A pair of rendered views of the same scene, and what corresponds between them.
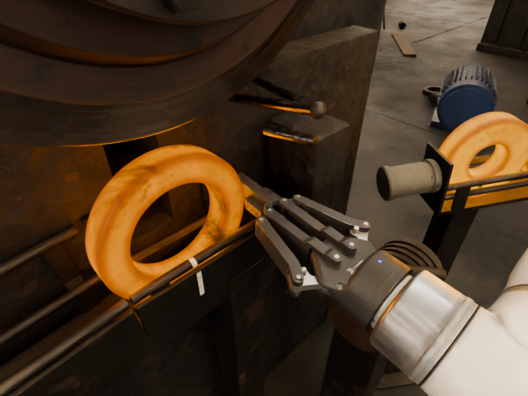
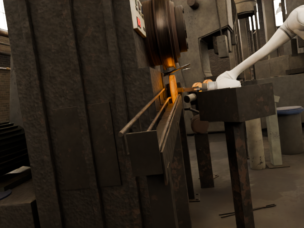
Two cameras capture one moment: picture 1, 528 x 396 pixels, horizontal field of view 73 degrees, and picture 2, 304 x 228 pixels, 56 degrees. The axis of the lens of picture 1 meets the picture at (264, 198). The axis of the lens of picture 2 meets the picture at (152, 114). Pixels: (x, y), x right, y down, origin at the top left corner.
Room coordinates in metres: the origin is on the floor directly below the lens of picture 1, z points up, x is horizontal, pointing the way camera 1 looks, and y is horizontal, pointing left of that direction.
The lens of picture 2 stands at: (-1.06, 1.36, 0.74)
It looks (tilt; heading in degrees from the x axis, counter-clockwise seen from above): 4 degrees down; 322
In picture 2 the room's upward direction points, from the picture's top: 8 degrees counter-clockwise
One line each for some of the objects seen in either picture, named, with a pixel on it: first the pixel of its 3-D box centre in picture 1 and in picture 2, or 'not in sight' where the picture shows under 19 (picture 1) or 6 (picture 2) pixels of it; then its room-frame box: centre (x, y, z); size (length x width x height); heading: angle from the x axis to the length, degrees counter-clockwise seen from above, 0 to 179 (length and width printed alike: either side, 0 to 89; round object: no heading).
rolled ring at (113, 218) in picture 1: (174, 225); (173, 89); (0.30, 0.10, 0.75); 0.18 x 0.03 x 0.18; 134
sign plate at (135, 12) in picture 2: not in sight; (138, 16); (0.14, 0.42, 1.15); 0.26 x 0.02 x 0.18; 133
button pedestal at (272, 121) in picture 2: not in sight; (273, 129); (0.22, -0.90, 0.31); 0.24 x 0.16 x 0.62; 133
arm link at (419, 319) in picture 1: (417, 321); (211, 88); (0.19, -0.14, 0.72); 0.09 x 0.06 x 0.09; 133
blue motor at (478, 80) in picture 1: (465, 96); not in sight; (2.14, -1.26, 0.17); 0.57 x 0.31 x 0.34; 153
